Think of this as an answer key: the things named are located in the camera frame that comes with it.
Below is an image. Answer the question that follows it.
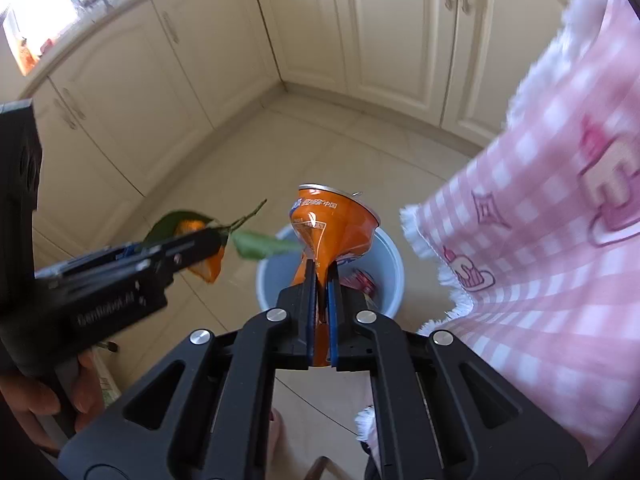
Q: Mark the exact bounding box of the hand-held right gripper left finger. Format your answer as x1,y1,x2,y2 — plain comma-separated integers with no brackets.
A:
57,259,318,480

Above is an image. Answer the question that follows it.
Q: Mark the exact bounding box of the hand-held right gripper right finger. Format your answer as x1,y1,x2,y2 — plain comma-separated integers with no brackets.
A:
326,262,588,480

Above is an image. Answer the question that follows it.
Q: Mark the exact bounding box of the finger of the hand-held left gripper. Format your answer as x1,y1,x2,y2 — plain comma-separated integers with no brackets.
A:
132,229,224,286
60,242,151,268

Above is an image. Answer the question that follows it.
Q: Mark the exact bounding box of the tangerine peel with leaves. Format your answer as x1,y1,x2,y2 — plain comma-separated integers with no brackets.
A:
142,199,301,286

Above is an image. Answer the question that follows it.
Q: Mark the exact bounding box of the blue plastic bucket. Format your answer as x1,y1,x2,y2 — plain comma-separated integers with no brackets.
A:
256,224,405,318

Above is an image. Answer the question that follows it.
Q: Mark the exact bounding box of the crushed orange drink can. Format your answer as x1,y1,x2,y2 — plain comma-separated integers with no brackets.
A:
289,183,381,367

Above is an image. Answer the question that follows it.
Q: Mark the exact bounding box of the person's left hand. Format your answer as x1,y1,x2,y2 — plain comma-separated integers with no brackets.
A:
0,351,107,453

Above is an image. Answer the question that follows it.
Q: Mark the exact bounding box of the cream sink base cabinet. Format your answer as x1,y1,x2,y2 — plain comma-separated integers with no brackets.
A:
17,0,281,271

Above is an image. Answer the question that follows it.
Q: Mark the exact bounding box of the orange label bottle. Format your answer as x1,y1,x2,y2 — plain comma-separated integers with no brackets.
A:
15,35,41,68

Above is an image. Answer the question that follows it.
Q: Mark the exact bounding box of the pink checked tablecloth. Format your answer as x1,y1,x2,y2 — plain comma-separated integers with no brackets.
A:
355,0,640,466

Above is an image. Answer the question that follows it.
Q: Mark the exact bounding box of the sliding kitchen window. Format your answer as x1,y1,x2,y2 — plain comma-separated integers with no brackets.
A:
0,0,151,81

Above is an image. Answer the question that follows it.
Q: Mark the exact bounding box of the cream stove base cabinet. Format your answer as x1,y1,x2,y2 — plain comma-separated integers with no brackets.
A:
247,0,596,148

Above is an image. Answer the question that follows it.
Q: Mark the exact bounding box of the white lace table cover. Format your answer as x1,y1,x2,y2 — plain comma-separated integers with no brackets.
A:
557,0,626,56

